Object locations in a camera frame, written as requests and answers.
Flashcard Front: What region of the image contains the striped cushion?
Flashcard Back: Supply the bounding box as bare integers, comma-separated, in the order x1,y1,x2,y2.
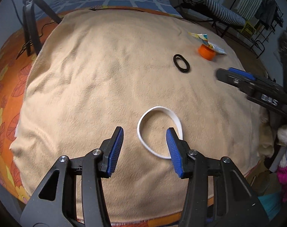
198,0,247,28

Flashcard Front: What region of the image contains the white fluffy cloth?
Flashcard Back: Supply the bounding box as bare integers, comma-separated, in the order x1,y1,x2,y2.
277,124,287,168

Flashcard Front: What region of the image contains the white plastic band ring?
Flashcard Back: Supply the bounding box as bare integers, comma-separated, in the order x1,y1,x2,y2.
137,106,183,159

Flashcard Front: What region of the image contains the beige towel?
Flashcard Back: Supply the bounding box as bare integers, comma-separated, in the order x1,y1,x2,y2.
10,9,274,225

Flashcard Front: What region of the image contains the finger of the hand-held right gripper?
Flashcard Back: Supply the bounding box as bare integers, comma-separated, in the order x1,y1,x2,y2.
228,67,276,88
216,68,255,95

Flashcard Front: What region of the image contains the dark hanging garment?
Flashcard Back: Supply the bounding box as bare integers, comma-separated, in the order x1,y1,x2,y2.
254,0,278,25

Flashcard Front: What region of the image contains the teal cloth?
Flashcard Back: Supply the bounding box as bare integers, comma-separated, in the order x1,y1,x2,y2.
258,193,285,220

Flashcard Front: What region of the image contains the black rubber ring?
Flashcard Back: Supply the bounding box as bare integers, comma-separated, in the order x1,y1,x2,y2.
173,54,192,73

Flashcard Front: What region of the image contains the orange floral table cover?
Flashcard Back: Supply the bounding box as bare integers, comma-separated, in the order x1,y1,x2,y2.
0,7,276,227

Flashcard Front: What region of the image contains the black tripod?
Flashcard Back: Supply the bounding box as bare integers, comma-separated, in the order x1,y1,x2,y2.
17,0,62,59

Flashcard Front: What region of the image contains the blue checked bed sheet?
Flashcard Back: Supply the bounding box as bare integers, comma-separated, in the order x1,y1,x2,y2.
48,0,183,19

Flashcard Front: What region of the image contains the yellow plastic crate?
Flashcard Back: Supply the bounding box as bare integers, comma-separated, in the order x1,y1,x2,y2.
241,21,256,37

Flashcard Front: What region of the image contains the long white snack wrapper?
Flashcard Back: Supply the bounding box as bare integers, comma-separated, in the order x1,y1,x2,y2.
188,32,226,54

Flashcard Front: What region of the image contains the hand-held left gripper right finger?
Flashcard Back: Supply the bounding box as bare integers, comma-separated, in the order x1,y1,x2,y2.
166,127,269,227

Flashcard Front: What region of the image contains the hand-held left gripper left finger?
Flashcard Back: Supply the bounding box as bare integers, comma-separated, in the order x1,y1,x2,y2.
19,126,124,227

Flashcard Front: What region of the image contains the pink knit cloth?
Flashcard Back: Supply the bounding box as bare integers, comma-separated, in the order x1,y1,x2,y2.
277,163,287,203

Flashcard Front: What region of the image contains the black metal clothes rack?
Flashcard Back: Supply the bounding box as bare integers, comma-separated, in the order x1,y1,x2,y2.
250,0,286,58

